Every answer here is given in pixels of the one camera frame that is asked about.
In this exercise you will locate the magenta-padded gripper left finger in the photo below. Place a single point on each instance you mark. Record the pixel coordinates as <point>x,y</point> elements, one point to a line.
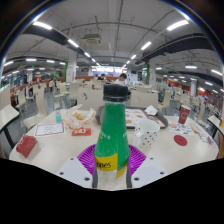
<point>75,170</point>

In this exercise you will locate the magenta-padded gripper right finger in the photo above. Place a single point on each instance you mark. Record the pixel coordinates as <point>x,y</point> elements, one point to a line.
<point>146,170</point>

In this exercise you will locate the green drink bottle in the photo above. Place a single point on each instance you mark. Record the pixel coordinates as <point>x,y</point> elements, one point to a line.
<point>111,133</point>

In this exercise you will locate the white polka-dot mug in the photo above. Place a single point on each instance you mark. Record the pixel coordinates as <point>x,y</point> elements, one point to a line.
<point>146,133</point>

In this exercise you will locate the red sauce packet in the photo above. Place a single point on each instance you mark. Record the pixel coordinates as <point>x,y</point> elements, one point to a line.
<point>81,132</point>

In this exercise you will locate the flat round red coaster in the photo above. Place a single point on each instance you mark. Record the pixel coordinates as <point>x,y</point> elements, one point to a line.
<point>180,140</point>

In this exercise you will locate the white card with red border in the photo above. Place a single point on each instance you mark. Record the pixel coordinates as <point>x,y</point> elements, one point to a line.
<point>49,129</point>

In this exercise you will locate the crumpled paper food wrapper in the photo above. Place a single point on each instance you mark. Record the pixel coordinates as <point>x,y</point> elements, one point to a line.
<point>78,116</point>

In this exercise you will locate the brown food tray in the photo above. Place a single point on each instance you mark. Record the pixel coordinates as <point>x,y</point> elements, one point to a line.
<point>138,116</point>

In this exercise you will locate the colourful printed leaflet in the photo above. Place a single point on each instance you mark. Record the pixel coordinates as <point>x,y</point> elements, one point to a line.
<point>181,128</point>

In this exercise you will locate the red cardboard box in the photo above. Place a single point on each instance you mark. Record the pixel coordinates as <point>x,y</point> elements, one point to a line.
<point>26,146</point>

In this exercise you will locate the small teal sanitizer bottle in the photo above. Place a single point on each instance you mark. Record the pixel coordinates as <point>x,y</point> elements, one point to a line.
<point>58,117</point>

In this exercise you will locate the white paper napkin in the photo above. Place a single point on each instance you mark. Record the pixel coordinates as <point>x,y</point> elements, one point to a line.
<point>151,110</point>

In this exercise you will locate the red paper cup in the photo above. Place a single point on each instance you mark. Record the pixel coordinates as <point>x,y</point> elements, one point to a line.
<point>184,115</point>

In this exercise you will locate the clear plastic bag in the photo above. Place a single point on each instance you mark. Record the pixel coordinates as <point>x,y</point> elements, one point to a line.
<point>205,136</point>

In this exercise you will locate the beige chair with round hole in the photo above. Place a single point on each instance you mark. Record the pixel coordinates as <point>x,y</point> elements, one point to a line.
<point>90,98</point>
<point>143,99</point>

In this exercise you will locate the beige dining chair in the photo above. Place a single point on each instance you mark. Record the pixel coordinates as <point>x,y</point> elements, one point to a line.
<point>40,103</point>

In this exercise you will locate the group of beige chairs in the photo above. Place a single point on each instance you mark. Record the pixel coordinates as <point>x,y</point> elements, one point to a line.
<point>74,90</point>

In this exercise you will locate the white dining table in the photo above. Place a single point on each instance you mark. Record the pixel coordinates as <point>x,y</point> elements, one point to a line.
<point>6,115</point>
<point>216,123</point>

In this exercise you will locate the person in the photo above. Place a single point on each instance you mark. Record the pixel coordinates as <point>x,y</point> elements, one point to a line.
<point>121,80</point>
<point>101,77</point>

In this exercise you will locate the ceiling air conditioner unit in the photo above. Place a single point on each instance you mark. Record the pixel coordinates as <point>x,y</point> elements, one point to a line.
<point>91,39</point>

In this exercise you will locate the group of ceiling lights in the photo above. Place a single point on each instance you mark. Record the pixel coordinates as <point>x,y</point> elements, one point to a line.
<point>41,25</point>

